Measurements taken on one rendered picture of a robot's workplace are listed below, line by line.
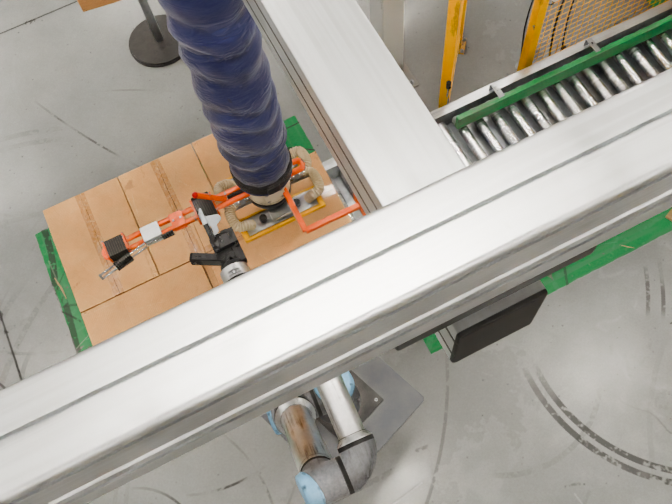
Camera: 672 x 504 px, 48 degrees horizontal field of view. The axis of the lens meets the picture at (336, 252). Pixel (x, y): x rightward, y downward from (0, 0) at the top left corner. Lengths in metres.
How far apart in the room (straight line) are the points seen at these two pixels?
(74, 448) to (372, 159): 0.42
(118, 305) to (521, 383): 1.99
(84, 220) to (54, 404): 3.27
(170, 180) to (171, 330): 3.23
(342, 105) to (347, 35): 0.10
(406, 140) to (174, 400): 0.39
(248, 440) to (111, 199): 1.37
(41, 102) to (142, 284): 1.80
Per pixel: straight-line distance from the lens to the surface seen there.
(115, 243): 2.83
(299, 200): 2.86
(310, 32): 0.90
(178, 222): 2.81
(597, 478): 3.89
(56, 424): 0.59
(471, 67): 4.69
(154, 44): 4.99
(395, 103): 0.84
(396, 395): 3.06
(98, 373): 0.59
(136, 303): 3.58
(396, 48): 4.32
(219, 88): 2.16
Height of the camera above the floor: 3.74
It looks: 67 degrees down
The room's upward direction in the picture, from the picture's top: 10 degrees counter-clockwise
